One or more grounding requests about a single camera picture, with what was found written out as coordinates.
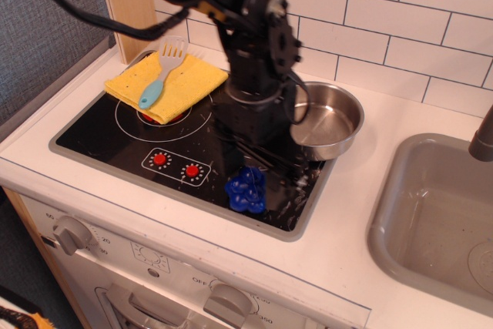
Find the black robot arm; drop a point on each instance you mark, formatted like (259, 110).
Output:
(258, 42)

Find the grey faucet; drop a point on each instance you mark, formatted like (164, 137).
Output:
(481, 145)

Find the orange object at floor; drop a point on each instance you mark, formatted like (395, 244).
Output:
(19, 320)

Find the grey plastic sink basin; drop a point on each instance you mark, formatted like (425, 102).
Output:
(432, 229)

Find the grey right oven knob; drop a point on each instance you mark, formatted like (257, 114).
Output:
(229, 305)

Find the stainless steel pot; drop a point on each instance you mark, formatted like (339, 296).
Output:
(328, 118)

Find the black toy stove top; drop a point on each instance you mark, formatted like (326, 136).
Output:
(185, 160)

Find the yellow folded cloth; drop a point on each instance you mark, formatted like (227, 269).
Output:
(185, 86)

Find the grey spatula with blue handle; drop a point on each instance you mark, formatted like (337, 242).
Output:
(172, 52)

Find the grey left oven knob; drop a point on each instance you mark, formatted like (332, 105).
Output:
(71, 234)

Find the white toy oven front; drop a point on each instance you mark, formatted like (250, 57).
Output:
(116, 282)

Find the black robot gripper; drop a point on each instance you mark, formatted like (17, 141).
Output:
(263, 133)

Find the blue toy grapes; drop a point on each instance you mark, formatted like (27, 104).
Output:
(247, 191)

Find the grey oven knob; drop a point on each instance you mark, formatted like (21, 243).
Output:
(229, 305)
(71, 234)

